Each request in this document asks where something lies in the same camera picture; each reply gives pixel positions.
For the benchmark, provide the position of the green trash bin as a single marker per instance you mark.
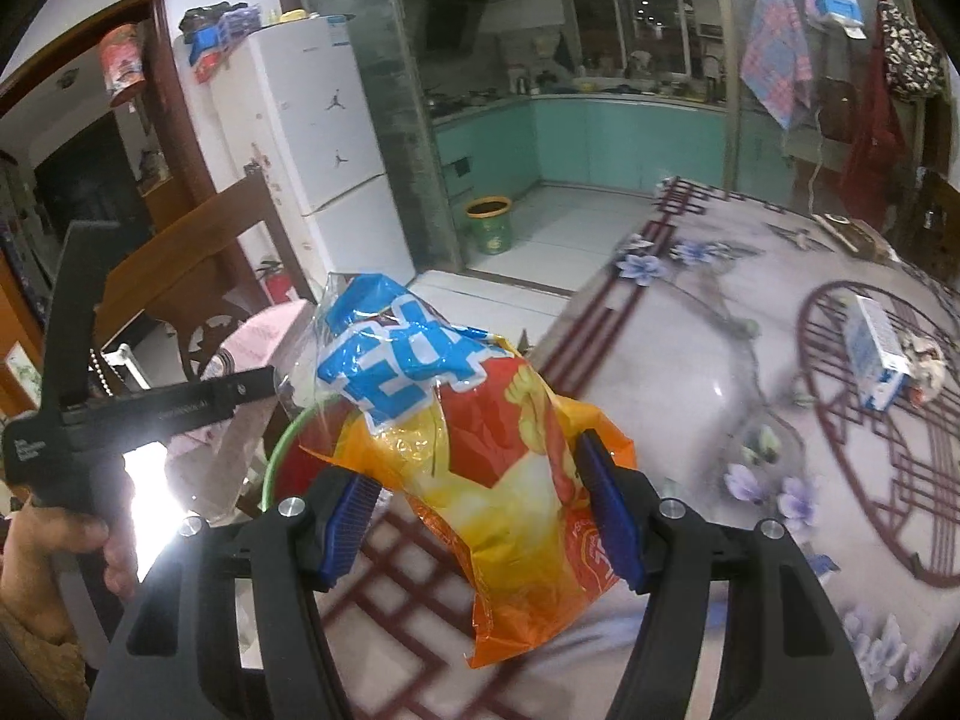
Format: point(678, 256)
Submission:
point(489, 229)

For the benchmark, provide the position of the red fire extinguisher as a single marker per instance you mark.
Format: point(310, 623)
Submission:
point(277, 285)

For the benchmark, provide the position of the pink tissue packet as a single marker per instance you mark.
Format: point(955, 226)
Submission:
point(262, 337)

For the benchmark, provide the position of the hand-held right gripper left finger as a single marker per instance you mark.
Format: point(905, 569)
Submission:
point(345, 532)

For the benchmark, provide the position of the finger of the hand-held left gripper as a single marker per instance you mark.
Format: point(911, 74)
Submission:
point(202, 394)
point(79, 315)

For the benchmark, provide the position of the orange snack bag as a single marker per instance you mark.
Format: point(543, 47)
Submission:
point(495, 480)

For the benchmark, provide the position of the plaid hanging cloth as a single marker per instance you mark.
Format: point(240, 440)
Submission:
point(776, 37)

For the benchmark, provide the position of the blue packets on refrigerator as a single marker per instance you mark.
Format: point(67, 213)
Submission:
point(221, 37)

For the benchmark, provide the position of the black range hood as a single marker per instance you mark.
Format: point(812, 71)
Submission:
point(450, 19)

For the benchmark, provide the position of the teal kitchen cabinets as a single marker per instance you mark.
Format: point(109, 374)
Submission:
point(600, 142)

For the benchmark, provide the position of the red hanging garment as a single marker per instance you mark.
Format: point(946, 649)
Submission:
point(874, 150)

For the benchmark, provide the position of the person's left hand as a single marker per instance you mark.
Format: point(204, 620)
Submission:
point(82, 547)

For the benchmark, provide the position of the blue white carton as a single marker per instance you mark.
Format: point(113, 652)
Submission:
point(874, 356)

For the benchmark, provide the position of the wooden tray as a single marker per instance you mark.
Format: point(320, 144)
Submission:
point(855, 236)

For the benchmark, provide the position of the white refrigerator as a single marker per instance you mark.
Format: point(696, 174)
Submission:
point(315, 135)

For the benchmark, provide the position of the red hanging ornament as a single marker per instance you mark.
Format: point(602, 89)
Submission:
point(121, 64)

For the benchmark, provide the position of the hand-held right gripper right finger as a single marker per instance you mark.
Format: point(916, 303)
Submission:
point(611, 510)

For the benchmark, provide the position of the crumpled paper scraps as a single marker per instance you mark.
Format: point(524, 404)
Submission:
point(926, 360)

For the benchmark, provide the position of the carved dark wooden chair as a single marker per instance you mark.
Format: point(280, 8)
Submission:
point(187, 285)

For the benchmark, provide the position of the floral hanging bag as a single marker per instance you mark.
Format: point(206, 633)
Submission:
point(907, 49)

